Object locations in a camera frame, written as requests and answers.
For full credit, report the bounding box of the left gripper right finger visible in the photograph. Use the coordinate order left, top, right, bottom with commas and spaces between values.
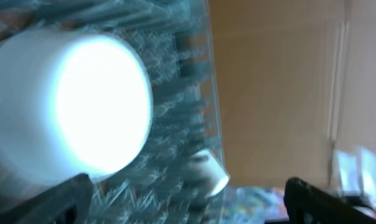
284, 177, 376, 224

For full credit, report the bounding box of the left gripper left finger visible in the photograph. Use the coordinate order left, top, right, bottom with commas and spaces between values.
0, 174, 93, 224

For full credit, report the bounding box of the white paper cup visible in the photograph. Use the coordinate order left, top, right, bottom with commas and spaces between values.
186, 148, 230, 197

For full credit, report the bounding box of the grey dishwasher rack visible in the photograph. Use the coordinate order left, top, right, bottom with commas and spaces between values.
0, 1, 223, 223

